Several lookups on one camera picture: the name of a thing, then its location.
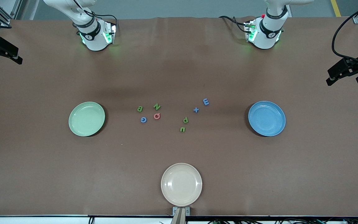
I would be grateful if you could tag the blue foam plus sign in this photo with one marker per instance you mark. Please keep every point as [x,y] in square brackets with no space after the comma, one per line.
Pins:
[196,109]

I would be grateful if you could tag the blue foam letter G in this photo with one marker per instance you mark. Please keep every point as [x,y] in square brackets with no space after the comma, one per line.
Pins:
[141,119]

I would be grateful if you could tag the light green plate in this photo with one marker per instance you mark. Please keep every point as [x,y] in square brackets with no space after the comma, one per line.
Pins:
[86,119]

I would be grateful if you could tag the beige plate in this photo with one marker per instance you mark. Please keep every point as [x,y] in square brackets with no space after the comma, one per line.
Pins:
[181,184]

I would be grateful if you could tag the grey metal bracket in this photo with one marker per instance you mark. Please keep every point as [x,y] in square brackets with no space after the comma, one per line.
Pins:
[187,211]

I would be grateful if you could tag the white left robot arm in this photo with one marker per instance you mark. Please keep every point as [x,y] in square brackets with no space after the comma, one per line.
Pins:
[264,40]

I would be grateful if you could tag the red foam letter Q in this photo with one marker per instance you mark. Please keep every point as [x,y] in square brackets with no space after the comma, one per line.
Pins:
[154,116]

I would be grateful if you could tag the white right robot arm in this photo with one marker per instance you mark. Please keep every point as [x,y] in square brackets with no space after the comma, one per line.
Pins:
[95,40]

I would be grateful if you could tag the blue foam letter E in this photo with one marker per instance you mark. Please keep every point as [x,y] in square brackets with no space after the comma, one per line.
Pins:
[206,101]

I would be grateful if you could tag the green foam letter B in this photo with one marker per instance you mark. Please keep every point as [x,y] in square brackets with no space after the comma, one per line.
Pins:
[141,109]

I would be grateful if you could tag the aluminium camera post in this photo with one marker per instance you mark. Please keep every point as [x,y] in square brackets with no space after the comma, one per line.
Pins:
[179,217]

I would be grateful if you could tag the green foam letter p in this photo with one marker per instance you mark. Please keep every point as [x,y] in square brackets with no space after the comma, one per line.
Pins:
[185,119]

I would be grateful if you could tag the blue plate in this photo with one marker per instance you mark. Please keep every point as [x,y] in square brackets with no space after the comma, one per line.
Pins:
[266,118]

